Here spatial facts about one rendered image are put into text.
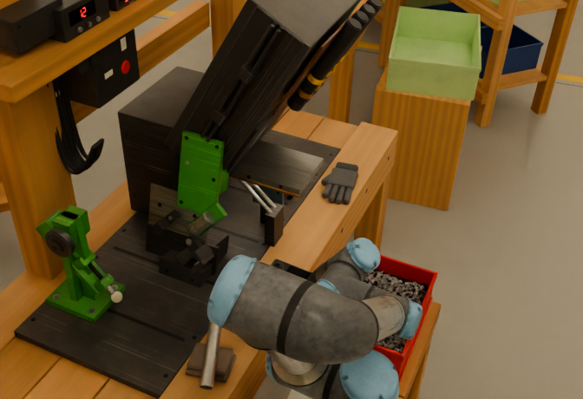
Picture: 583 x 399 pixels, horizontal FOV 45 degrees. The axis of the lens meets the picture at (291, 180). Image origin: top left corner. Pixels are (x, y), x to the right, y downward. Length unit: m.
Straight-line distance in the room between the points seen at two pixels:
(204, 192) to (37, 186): 0.40
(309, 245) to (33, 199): 0.74
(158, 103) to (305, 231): 0.55
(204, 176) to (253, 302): 0.78
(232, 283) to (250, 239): 0.95
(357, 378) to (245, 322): 0.41
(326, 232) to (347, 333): 1.01
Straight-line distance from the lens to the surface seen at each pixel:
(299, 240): 1.99
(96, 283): 1.78
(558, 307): 3.29
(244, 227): 2.03
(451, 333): 3.04
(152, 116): 1.89
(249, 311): 1.03
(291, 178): 1.83
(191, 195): 1.81
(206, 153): 1.74
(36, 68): 1.53
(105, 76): 1.72
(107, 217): 2.14
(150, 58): 2.23
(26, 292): 1.97
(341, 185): 2.17
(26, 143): 1.73
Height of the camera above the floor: 2.22
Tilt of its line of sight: 37 degrees down
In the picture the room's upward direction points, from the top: 2 degrees clockwise
